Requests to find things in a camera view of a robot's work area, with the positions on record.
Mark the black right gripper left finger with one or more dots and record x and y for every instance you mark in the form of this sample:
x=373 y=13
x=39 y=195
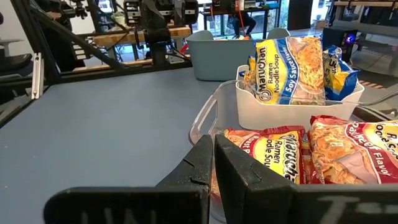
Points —
x=174 y=199

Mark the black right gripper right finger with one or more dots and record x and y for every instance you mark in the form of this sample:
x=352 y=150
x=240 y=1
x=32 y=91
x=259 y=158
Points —
x=264 y=199

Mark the red Maruchan beef noodle pack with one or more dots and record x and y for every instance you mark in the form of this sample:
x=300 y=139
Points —
x=351 y=149
x=306 y=165
x=273 y=152

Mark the blue Maruchan soy noodle pack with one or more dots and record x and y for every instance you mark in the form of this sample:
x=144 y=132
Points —
x=289 y=70
x=339 y=74
x=250 y=73

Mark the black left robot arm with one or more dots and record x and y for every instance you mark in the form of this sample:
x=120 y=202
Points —
x=158 y=37

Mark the white plastic bin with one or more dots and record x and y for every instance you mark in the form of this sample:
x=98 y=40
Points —
x=280 y=115

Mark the clear plastic container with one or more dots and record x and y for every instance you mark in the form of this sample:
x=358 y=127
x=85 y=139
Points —
x=217 y=105

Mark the dark blue-grey plastic bin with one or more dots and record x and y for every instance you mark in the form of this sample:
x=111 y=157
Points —
x=217 y=59

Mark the black device with blue light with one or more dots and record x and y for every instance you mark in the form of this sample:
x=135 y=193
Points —
x=339 y=39

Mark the person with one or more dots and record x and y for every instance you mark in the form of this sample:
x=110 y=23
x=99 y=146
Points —
x=62 y=43
x=244 y=23

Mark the grey office chair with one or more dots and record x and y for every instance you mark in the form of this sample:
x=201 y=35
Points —
x=14 y=60

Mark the black metal table frame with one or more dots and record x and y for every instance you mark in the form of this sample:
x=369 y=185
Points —
x=93 y=74

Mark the silver aluminium bracket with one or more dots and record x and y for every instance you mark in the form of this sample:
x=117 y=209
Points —
x=37 y=76

